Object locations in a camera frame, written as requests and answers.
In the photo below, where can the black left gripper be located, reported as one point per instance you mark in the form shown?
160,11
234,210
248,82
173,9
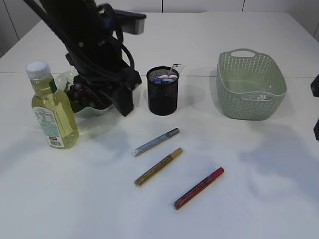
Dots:
122,97

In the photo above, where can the purple red grape bunch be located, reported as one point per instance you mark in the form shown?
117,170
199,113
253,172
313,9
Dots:
76,92

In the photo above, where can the blue scissors with sheath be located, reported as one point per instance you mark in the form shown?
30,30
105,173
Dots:
157,81

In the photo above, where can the pink scissors with sheath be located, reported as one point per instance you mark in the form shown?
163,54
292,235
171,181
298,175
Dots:
168,76

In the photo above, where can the yellow tea plastic bottle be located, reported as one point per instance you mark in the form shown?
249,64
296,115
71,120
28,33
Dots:
51,107

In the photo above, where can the silver glitter marker pen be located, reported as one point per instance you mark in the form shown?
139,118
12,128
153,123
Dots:
149,145

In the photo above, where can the clear plastic ruler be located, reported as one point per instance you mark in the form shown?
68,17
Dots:
175,70

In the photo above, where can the gold glitter marker pen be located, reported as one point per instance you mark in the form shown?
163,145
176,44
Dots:
158,167

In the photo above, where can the red glitter marker pen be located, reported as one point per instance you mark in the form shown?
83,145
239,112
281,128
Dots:
194,191

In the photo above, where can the clear plastic sheet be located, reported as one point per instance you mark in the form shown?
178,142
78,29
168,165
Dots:
258,97

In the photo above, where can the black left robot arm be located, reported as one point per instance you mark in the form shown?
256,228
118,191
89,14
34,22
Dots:
94,38

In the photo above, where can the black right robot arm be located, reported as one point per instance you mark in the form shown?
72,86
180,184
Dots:
315,92

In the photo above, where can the black mesh pen cup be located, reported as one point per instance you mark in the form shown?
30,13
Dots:
162,98

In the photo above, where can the light green wavy plate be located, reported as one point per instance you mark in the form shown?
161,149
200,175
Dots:
64,81

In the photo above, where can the light green woven basket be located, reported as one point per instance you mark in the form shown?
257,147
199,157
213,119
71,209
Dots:
244,71

